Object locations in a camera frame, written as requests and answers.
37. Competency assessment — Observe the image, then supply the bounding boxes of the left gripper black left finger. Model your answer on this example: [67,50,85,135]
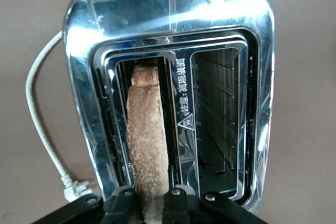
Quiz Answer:
[31,184,139,224]

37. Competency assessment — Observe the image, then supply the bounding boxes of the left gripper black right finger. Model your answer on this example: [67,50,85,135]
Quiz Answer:
[161,187,270,224]

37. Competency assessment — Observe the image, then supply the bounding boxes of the toasted bread slice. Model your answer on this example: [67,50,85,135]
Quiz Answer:
[125,60,171,224]

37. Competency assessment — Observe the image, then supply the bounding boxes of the beige chrome two-slot toaster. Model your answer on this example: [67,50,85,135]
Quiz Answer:
[62,0,276,216]

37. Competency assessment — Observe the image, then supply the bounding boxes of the white toaster power cord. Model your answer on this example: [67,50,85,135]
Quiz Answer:
[25,30,93,204]

